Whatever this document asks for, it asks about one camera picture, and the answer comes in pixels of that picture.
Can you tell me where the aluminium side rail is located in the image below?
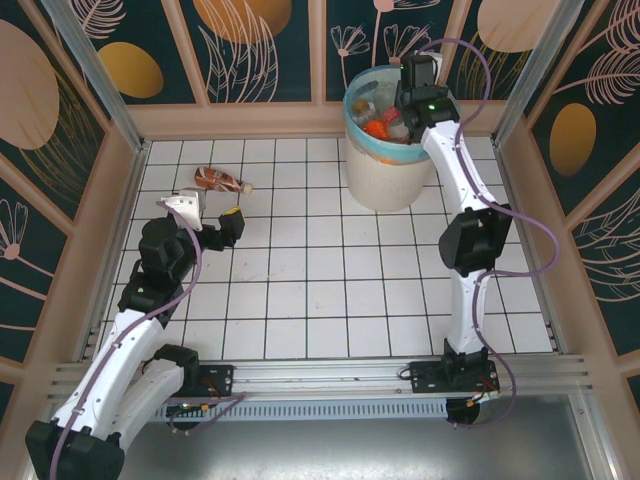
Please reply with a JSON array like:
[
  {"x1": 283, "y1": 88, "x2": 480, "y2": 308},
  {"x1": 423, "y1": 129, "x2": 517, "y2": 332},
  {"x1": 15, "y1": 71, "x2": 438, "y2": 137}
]
[
  {"x1": 492, "y1": 139, "x2": 567, "y2": 354},
  {"x1": 79, "y1": 141, "x2": 151, "y2": 362}
]

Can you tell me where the grey metal sheet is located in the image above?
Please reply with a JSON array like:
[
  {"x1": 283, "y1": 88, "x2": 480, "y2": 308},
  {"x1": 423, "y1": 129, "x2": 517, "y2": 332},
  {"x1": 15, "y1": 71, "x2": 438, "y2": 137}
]
[{"x1": 29, "y1": 394, "x2": 616, "y2": 480}]

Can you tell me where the blue plastic bin liner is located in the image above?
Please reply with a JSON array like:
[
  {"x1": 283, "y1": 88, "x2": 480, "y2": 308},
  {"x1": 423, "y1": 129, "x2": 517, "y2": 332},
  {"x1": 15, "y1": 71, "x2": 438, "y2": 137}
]
[{"x1": 342, "y1": 64, "x2": 436, "y2": 164}]

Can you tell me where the crumpled brown label bottle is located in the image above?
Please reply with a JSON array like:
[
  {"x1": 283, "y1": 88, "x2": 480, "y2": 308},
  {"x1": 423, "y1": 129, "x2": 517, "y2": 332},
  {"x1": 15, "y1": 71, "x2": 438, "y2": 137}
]
[{"x1": 194, "y1": 166, "x2": 255, "y2": 195}]

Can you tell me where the slotted grey cable duct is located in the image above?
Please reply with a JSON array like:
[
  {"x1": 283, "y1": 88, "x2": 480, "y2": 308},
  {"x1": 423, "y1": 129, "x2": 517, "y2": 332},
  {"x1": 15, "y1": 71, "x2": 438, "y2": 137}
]
[{"x1": 149, "y1": 398, "x2": 449, "y2": 422}]

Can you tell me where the aluminium mounting rail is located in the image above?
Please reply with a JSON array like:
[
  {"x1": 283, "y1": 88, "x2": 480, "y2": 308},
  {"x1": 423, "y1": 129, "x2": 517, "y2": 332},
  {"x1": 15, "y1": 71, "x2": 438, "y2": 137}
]
[{"x1": 49, "y1": 353, "x2": 596, "y2": 401}]

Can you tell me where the aluminium frame post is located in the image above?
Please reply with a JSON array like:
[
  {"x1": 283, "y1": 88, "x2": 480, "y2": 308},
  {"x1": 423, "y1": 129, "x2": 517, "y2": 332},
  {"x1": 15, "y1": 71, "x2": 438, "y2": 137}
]
[
  {"x1": 40, "y1": 0, "x2": 147, "y2": 151},
  {"x1": 493, "y1": 0, "x2": 599, "y2": 146}
]

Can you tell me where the white plastic waste bin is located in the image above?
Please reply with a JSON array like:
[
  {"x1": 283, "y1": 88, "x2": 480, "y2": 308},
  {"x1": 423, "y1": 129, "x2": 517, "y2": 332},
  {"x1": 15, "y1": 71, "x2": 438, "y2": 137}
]
[{"x1": 343, "y1": 124, "x2": 431, "y2": 212}]

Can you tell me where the orange label bottle brown cap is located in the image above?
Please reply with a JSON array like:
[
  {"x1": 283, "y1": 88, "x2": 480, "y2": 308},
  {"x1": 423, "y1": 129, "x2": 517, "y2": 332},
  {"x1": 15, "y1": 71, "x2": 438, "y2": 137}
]
[{"x1": 353, "y1": 98, "x2": 394, "y2": 141}]

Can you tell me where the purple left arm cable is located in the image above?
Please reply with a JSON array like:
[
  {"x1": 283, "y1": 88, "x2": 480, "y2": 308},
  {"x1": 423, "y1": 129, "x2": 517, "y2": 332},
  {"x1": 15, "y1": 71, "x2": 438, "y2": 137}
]
[{"x1": 49, "y1": 199, "x2": 247, "y2": 480}]

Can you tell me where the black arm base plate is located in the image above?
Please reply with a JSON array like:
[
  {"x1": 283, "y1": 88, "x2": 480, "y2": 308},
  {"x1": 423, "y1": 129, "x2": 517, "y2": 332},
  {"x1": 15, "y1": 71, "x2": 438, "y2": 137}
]
[
  {"x1": 189, "y1": 363, "x2": 236, "y2": 399},
  {"x1": 408, "y1": 359, "x2": 501, "y2": 396}
]

